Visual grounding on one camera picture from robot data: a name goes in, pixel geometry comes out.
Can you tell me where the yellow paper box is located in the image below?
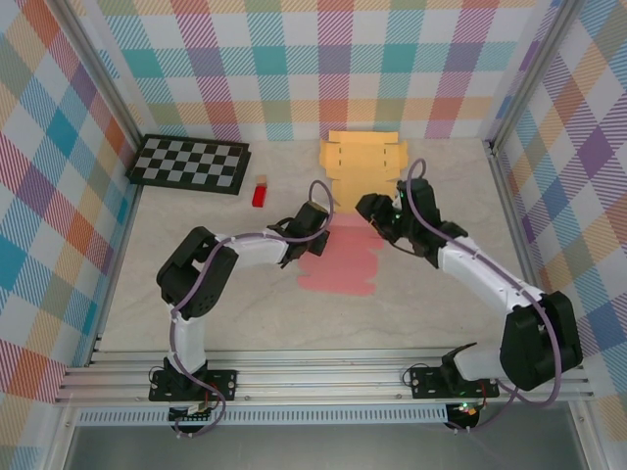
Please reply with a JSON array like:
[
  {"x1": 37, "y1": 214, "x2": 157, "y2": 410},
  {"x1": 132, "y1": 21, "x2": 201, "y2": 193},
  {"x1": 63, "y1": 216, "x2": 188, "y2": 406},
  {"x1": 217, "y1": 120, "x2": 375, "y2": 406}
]
[{"x1": 318, "y1": 129, "x2": 410, "y2": 216}]

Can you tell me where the aluminium rail frame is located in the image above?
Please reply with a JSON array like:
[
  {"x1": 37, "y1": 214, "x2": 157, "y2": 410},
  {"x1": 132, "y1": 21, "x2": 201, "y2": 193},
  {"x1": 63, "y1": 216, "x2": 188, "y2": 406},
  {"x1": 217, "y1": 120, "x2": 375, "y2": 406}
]
[{"x1": 52, "y1": 345, "x2": 597, "y2": 406}]

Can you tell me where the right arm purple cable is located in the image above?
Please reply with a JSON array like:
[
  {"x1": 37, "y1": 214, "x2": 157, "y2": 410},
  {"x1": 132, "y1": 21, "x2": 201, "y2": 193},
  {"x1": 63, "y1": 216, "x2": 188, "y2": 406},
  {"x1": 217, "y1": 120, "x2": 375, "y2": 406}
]
[{"x1": 399, "y1": 157, "x2": 562, "y2": 435}]

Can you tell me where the pink paper box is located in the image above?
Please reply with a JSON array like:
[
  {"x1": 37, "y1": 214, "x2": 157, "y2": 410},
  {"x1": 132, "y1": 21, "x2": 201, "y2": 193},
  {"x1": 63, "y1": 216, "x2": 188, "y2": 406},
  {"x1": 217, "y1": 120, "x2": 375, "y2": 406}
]
[{"x1": 296, "y1": 217, "x2": 379, "y2": 298}]

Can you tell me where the aluminium side rail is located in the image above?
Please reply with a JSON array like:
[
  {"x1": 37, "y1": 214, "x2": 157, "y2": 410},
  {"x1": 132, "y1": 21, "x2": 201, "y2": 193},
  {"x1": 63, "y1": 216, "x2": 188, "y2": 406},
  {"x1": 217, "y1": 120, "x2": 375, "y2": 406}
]
[{"x1": 484, "y1": 140, "x2": 562, "y2": 361}]

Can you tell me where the aluminium corner post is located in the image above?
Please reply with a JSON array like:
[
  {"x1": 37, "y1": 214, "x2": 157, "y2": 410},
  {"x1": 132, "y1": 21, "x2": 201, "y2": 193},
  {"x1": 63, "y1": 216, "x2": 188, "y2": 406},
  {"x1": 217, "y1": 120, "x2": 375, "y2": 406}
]
[
  {"x1": 484, "y1": 0, "x2": 589, "y2": 153},
  {"x1": 51, "y1": 0, "x2": 148, "y2": 151}
]

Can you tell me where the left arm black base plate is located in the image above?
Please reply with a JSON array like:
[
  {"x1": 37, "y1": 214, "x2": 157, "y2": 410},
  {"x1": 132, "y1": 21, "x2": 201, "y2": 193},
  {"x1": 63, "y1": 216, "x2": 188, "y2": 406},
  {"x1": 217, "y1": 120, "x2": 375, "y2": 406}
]
[{"x1": 149, "y1": 369, "x2": 239, "y2": 402}]

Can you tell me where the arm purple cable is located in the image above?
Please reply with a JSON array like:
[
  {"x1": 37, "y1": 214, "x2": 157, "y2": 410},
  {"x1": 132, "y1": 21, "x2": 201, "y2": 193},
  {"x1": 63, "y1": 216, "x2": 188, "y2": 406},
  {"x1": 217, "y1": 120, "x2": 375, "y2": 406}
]
[
  {"x1": 169, "y1": 179, "x2": 337, "y2": 438},
  {"x1": 399, "y1": 157, "x2": 562, "y2": 435}
]

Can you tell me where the slotted cable duct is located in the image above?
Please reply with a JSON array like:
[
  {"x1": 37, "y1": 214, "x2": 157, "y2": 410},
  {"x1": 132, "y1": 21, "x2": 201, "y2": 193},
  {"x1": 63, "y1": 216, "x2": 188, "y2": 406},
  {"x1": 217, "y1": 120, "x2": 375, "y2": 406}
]
[{"x1": 75, "y1": 409, "x2": 450, "y2": 426}]

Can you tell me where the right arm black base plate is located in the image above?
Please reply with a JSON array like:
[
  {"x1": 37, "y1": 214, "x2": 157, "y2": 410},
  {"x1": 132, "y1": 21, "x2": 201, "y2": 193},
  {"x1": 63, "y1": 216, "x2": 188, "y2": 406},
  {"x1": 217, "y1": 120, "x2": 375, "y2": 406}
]
[{"x1": 409, "y1": 366, "x2": 501, "y2": 400}]

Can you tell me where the black grey checkerboard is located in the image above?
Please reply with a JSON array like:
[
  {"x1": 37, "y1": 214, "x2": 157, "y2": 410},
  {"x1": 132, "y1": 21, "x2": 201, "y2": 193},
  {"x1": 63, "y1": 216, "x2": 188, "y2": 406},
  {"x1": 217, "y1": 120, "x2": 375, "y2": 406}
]
[{"x1": 124, "y1": 133, "x2": 254, "y2": 197}]

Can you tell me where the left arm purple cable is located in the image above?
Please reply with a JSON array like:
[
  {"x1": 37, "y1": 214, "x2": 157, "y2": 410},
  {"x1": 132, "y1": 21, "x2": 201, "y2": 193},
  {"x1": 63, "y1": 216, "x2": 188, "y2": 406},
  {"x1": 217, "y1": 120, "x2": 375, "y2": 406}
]
[{"x1": 169, "y1": 179, "x2": 337, "y2": 438}]

